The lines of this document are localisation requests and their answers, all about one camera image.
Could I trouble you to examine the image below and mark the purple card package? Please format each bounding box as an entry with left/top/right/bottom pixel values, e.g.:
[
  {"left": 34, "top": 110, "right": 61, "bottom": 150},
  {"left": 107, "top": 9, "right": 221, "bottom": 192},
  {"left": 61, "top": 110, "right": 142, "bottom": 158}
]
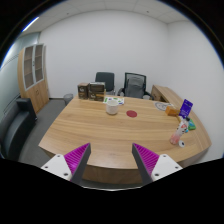
[{"left": 179, "top": 99, "right": 193, "bottom": 118}]

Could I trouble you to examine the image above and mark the wooden side desk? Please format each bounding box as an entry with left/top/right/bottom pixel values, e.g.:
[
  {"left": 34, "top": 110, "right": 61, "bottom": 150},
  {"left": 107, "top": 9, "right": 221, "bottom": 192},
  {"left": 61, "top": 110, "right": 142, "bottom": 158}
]
[{"left": 151, "top": 85, "right": 183, "bottom": 108}]

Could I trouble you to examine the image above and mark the black office chair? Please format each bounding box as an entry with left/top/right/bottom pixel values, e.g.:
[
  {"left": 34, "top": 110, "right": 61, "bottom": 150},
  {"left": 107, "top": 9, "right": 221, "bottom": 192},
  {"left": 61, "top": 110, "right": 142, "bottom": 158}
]
[{"left": 95, "top": 72, "right": 115, "bottom": 95}]

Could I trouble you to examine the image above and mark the grey mesh office chair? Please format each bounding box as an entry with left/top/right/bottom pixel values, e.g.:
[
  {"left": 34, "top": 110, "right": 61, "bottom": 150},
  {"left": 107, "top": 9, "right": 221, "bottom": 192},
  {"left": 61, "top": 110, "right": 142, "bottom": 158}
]
[{"left": 117, "top": 72, "right": 154, "bottom": 99}]

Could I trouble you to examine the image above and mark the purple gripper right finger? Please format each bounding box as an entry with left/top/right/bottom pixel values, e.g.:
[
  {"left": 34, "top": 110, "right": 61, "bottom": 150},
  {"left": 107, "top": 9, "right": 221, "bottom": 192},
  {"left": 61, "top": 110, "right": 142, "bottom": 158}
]
[{"left": 132, "top": 143, "right": 182, "bottom": 185}]

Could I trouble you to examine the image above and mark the green printed paper sheet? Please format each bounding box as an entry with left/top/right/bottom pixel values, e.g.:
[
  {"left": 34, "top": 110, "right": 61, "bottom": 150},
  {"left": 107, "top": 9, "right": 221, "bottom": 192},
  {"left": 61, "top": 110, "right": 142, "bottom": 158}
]
[{"left": 103, "top": 96, "right": 124, "bottom": 105}]

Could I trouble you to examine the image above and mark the round white patterned plate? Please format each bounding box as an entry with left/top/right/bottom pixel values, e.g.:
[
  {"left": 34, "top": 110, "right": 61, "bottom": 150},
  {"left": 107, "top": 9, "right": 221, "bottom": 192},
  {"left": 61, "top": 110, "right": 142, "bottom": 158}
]
[{"left": 155, "top": 102, "right": 168, "bottom": 111}]

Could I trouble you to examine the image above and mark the white mug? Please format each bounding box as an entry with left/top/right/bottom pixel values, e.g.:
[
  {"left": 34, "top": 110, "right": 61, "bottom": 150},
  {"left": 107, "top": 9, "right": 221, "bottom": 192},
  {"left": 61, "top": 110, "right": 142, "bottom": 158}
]
[{"left": 106, "top": 100, "right": 119, "bottom": 115}]

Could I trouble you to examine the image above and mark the brown box right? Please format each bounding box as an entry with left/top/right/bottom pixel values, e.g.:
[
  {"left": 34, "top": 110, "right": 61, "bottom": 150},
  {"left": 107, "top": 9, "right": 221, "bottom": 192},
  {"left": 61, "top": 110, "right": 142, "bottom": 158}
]
[{"left": 88, "top": 82, "right": 106, "bottom": 101}]

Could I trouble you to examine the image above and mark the green small object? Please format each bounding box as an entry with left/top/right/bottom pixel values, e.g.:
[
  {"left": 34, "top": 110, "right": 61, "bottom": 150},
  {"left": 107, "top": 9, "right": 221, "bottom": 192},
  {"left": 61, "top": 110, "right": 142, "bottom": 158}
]
[{"left": 188, "top": 119, "right": 196, "bottom": 130}]

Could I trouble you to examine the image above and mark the white tape roll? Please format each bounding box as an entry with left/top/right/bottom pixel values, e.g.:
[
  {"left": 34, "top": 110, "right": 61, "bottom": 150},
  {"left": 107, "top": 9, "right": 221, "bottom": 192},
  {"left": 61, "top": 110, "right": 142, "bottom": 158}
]
[{"left": 179, "top": 140, "right": 185, "bottom": 148}]

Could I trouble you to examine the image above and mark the orange small box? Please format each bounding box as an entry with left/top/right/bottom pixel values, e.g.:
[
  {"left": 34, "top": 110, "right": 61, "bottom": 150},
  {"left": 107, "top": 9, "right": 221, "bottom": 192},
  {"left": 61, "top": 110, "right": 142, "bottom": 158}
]
[{"left": 165, "top": 106, "right": 180, "bottom": 116}]

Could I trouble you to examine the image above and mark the grey waste bin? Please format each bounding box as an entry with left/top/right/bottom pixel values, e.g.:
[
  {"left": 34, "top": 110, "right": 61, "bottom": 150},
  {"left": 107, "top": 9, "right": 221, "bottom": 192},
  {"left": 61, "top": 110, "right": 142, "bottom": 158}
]
[{"left": 63, "top": 93, "right": 73, "bottom": 105}]

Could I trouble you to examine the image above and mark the clear bottle pink liquid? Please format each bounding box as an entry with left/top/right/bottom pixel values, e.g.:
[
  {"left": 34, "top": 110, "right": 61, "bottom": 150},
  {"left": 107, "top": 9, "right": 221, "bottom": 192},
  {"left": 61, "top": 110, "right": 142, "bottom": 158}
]
[{"left": 170, "top": 117, "right": 190, "bottom": 145}]

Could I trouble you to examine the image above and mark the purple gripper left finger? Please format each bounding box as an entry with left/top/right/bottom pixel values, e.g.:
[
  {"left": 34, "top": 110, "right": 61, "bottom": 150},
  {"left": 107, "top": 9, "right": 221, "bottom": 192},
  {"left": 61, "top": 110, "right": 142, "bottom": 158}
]
[{"left": 42, "top": 143, "right": 91, "bottom": 185}]

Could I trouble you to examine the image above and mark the red round coaster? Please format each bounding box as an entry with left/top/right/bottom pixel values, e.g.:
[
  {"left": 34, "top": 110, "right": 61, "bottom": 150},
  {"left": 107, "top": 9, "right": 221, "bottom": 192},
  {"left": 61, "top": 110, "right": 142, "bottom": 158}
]
[{"left": 126, "top": 110, "right": 137, "bottom": 118}]

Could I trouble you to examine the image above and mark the wooden glass-door cabinet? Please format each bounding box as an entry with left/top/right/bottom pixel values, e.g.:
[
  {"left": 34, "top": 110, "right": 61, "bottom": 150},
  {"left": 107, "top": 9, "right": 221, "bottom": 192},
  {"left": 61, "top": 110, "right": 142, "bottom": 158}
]
[{"left": 17, "top": 44, "right": 49, "bottom": 113}]

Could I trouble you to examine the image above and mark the black leather sofa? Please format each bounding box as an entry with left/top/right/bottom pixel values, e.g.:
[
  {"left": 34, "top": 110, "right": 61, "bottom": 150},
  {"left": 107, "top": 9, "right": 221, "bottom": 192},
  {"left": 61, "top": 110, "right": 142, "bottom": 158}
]
[{"left": 0, "top": 98, "right": 37, "bottom": 161}]

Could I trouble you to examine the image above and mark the dark brown box left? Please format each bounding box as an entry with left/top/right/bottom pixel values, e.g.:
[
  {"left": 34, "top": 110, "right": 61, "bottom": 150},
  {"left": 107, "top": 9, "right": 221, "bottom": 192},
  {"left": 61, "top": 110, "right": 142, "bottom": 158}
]
[{"left": 78, "top": 83, "right": 89, "bottom": 99}]

